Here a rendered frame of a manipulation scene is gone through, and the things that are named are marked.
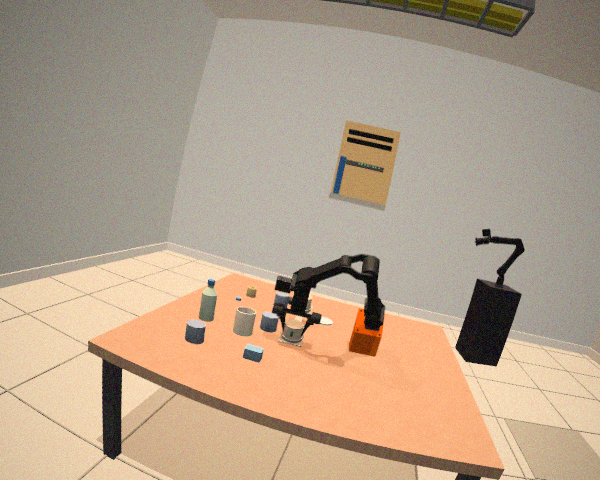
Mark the small light blue block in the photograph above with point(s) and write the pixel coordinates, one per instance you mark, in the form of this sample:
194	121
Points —
254	353

